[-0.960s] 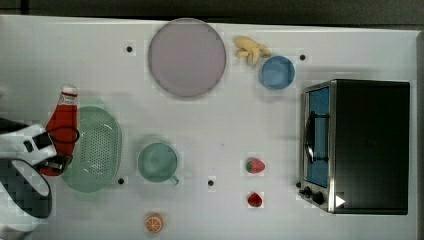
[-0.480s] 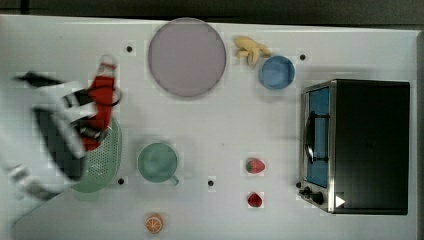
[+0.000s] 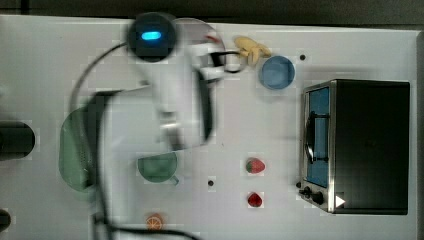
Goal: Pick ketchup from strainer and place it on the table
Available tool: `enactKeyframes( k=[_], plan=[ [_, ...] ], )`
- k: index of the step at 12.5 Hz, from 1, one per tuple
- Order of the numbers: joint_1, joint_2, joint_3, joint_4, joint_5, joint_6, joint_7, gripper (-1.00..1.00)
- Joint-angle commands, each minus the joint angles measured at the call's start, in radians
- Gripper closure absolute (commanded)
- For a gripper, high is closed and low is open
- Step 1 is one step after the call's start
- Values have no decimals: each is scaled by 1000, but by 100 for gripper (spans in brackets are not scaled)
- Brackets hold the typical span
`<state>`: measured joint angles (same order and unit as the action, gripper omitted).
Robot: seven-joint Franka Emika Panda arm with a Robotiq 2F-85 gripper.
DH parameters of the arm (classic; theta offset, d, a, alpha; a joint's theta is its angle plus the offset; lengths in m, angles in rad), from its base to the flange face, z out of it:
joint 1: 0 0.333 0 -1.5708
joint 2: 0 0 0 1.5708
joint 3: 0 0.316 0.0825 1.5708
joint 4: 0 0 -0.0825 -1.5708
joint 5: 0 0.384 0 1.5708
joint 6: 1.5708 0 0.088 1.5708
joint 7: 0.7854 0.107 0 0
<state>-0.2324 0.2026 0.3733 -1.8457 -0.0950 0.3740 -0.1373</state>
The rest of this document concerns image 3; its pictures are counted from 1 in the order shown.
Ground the small red toy fruit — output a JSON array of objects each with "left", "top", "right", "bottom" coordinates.
[{"left": 247, "top": 192, "right": 263, "bottom": 208}]

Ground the blue bowl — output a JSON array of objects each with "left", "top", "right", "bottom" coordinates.
[{"left": 259, "top": 56, "right": 296, "bottom": 90}]

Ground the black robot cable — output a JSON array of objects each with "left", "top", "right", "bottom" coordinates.
[{"left": 68, "top": 41, "right": 201, "bottom": 240}]

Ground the yellow banana bunch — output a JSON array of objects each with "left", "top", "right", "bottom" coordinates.
[{"left": 234, "top": 36, "right": 271, "bottom": 66}]

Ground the red ketchup bottle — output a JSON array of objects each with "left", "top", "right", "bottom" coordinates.
[{"left": 205, "top": 35, "right": 221, "bottom": 44}]

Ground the lilac oval plate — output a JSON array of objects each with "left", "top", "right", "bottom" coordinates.
[{"left": 174, "top": 18, "right": 224, "bottom": 46}]

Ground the green metal mug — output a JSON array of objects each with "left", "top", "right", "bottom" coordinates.
[{"left": 137, "top": 152, "right": 179, "bottom": 185}]

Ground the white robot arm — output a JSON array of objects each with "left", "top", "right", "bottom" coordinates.
[{"left": 126, "top": 12, "right": 225, "bottom": 150}]

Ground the black toaster oven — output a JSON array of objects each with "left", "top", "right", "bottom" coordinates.
[{"left": 296, "top": 79, "right": 410, "bottom": 215}]

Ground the toy strawberry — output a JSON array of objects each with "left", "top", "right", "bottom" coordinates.
[{"left": 245, "top": 158, "right": 266, "bottom": 174}]

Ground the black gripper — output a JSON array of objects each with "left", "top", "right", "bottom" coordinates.
[{"left": 191, "top": 42, "right": 225, "bottom": 81}]

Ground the orange slice toy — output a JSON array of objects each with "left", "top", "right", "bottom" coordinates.
[{"left": 146, "top": 213, "right": 164, "bottom": 230}]

